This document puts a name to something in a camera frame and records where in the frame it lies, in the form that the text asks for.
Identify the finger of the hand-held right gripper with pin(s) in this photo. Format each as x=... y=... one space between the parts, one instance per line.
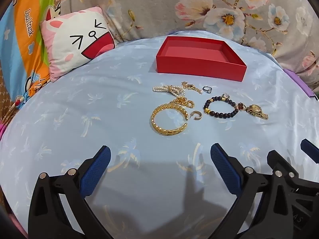
x=310 y=147
x=281 y=163

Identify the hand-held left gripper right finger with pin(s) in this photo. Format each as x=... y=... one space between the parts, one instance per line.
x=225 y=166

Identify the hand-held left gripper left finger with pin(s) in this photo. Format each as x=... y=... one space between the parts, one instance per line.
x=96 y=170

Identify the grey floral blanket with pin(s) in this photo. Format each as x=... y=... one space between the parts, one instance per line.
x=174 y=5

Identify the gold ear cuff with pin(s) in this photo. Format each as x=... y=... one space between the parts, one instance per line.
x=197 y=118

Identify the red cardboard box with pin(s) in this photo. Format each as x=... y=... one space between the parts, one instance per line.
x=199 y=68

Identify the light blue palm-print sheet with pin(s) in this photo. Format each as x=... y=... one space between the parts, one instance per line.
x=87 y=119

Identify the gold wristwatch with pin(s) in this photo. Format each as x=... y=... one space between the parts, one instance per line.
x=255 y=109

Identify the gold bangle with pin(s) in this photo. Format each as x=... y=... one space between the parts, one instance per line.
x=159 y=125

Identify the purple flat object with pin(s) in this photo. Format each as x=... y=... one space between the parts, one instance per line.
x=299 y=81

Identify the colourful cartoon blanket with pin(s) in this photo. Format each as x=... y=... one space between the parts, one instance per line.
x=27 y=29

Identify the brown patterned cloth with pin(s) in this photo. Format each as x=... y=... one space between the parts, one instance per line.
x=8 y=104

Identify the cat face pillow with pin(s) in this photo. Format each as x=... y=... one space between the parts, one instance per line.
x=67 y=47

